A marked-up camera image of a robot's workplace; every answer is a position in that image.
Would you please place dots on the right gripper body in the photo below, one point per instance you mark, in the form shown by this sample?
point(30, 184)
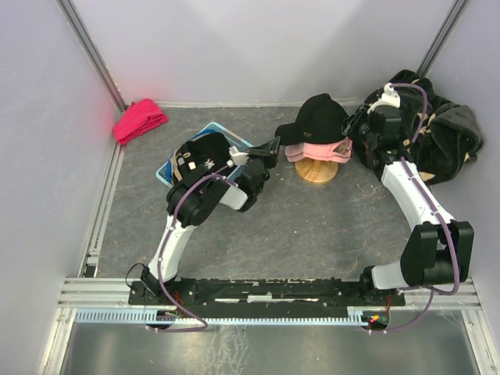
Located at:
point(358, 126)

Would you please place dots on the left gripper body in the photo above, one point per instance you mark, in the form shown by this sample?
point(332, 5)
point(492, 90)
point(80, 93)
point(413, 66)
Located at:
point(268, 157)

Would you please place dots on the pink cap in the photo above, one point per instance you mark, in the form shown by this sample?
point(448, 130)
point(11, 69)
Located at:
point(342, 148)
point(335, 159)

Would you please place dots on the black baseball cap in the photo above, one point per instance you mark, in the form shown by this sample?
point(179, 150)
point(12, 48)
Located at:
point(318, 122)

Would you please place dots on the black NY cap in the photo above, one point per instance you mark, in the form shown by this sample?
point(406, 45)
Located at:
point(210, 150)

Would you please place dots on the blue perforated plastic basket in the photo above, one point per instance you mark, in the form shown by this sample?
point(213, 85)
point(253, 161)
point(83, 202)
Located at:
point(165, 173)

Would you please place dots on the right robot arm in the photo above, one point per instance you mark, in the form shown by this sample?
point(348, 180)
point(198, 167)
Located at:
point(438, 251)

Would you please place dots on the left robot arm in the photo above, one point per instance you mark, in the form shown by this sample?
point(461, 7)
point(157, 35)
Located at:
point(206, 171)

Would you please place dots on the wooden hat stand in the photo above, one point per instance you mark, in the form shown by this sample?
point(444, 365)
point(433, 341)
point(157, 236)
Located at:
point(316, 172)

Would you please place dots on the black floral plush blanket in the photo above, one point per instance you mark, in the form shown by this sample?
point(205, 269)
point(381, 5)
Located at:
point(439, 135)

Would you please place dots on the magenta cloth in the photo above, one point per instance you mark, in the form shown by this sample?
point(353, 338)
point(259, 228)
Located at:
point(139, 118)

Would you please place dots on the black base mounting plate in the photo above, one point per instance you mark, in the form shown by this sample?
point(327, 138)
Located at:
point(266, 298)

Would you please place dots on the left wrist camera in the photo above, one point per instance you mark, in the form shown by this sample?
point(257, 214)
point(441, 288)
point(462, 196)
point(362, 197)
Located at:
point(236, 157)

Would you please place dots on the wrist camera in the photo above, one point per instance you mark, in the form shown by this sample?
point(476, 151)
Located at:
point(236, 157)
point(388, 97)

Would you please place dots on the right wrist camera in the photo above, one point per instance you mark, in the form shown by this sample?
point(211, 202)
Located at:
point(388, 97)

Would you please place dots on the right corner aluminium post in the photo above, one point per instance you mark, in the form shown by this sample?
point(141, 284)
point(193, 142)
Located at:
point(445, 30)

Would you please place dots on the corner aluminium post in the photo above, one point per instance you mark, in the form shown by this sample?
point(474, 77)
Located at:
point(445, 30)
point(75, 21)

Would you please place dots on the left corner aluminium post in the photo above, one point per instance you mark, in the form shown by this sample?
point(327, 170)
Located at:
point(75, 21)

